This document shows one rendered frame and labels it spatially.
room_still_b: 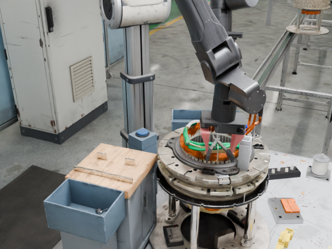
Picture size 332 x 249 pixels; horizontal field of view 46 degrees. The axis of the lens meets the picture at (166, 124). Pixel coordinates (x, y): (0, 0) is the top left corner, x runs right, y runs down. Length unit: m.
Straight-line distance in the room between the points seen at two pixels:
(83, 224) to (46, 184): 1.99
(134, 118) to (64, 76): 1.90
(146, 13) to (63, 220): 0.73
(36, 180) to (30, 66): 0.91
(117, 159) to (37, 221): 1.58
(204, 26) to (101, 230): 0.53
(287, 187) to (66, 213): 0.89
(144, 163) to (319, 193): 0.74
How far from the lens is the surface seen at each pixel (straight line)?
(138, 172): 1.09
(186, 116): 1.46
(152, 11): 1.38
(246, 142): 1.01
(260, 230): 1.33
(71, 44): 3.39
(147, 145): 1.33
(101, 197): 1.06
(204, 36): 0.82
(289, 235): 1.33
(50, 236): 2.53
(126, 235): 1.12
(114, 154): 1.17
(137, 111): 1.50
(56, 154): 3.34
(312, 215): 1.47
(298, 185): 1.61
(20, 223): 2.68
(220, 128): 0.92
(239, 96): 0.84
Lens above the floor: 1.67
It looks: 27 degrees down
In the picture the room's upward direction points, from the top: straight up
